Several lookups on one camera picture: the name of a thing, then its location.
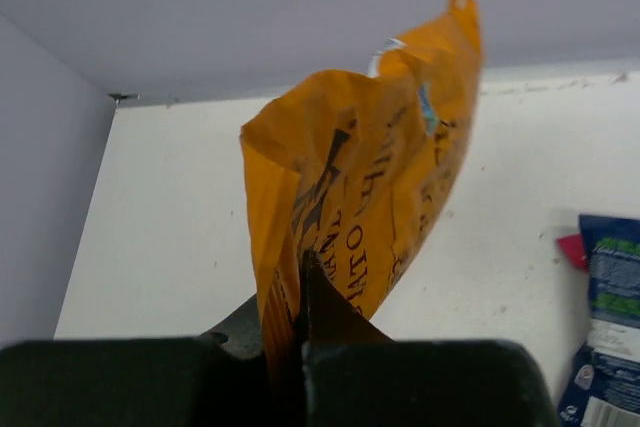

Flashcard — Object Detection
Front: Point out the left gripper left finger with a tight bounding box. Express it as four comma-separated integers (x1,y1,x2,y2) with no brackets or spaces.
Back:
202,295,264,361

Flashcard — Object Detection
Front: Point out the orange snack packet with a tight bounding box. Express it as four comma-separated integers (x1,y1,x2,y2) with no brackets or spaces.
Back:
240,0,483,382

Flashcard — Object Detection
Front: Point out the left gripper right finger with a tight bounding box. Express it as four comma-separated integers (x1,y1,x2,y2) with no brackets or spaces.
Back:
295,250,392,345

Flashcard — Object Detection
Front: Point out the dark blue snack packet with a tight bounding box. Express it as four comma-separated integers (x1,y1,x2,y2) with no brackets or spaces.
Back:
557,214,639,427

